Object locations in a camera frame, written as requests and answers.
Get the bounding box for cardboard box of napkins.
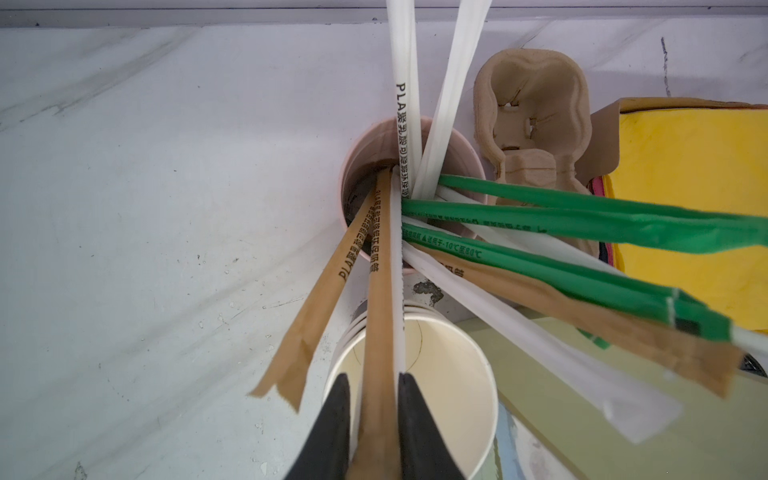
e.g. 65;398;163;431
575;97;767;186

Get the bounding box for pink utensil holder cup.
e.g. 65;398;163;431
340;116;488;265

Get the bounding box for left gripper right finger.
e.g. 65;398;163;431
398;373;465;480

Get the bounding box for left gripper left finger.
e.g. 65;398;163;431
285;373;351;480

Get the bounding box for brown paper straw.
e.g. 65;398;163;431
346;170;404;479

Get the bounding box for yellow napkin stack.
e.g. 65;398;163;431
604;109;767;331

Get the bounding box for brown pulp cup carriers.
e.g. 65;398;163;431
473;49;592;195

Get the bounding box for stack of black paper cups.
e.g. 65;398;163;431
323;300;498;479

